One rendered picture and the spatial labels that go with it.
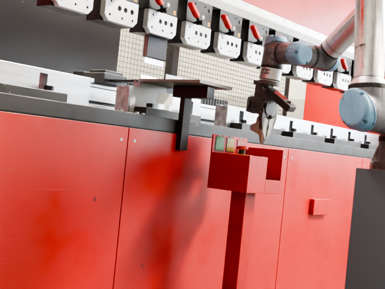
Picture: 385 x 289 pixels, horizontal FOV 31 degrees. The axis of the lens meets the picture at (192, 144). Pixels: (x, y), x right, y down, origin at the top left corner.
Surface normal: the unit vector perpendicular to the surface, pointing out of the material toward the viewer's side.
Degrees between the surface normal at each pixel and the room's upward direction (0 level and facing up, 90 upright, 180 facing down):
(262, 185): 90
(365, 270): 90
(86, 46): 90
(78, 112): 90
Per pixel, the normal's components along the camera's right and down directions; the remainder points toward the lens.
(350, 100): -0.84, 0.04
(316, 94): -0.61, -0.07
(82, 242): 0.79, 0.07
